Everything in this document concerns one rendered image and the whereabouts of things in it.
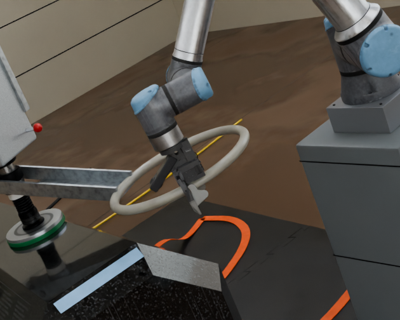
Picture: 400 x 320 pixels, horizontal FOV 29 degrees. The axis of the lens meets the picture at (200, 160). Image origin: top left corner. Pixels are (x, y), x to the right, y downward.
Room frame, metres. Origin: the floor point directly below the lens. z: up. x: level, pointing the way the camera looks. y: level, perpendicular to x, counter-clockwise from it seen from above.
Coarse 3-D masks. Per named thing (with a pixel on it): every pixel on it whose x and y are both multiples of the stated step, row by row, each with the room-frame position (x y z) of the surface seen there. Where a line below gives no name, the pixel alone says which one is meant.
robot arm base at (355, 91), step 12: (348, 72) 2.23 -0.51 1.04; (360, 72) 2.20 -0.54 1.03; (348, 84) 2.24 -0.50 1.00; (360, 84) 2.20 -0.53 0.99; (372, 84) 2.19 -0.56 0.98; (384, 84) 2.18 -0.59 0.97; (396, 84) 2.20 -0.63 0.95; (348, 96) 2.23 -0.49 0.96; (360, 96) 2.20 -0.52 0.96; (372, 96) 2.18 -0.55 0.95; (384, 96) 2.18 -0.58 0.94
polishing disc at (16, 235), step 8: (56, 208) 2.68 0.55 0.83; (48, 216) 2.63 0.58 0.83; (56, 216) 2.60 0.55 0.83; (16, 224) 2.69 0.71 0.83; (48, 224) 2.55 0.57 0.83; (56, 224) 2.55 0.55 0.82; (8, 232) 2.63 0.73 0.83; (16, 232) 2.60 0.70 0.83; (24, 232) 2.57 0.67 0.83; (32, 232) 2.54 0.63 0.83; (40, 232) 2.51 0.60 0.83; (8, 240) 2.56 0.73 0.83; (16, 240) 2.53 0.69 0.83; (24, 240) 2.51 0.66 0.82
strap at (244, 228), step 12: (204, 216) 3.95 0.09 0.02; (216, 216) 3.89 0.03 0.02; (228, 216) 3.83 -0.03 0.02; (192, 228) 3.86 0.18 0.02; (240, 228) 3.64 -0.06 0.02; (168, 240) 3.64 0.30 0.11; (240, 252) 3.39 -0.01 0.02; (228, 264) 3.32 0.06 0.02; (348, 300) 2.65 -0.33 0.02; (336, 312) 2.61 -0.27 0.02
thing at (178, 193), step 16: (224, 128) 2.41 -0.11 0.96; (240, 128) 2.30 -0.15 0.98; (192, 144) 2.49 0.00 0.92; (240, 144) 2.16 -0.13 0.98; (160, 160) 2.49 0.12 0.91; (224, 160) 2.09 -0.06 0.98; (208, 176) 2.06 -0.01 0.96; (176, 192) 2.05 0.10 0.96; (112, 208) 2.21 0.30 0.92; (128, 208) 2.12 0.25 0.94; (144, 208) 2.08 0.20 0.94
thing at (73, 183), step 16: (32, 176) 2.63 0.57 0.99; (48, 176) 2.60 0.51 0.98; (64, 176) 2.57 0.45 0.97; (80, 176) 2.53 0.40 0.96; (96, 176) 2.50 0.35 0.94; (112, 176) 2.47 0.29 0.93; (128, 176) 2.44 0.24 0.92; (0, 192) 2.57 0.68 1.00; (16, 192) 2.54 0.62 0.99; (32, 192) 2.50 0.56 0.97; (48, 192) 2.47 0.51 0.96; (64, 192) 2.44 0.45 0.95; (80, 192) 2.41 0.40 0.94; (96, 192) 2.38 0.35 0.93; (112, 192) 2.35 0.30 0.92
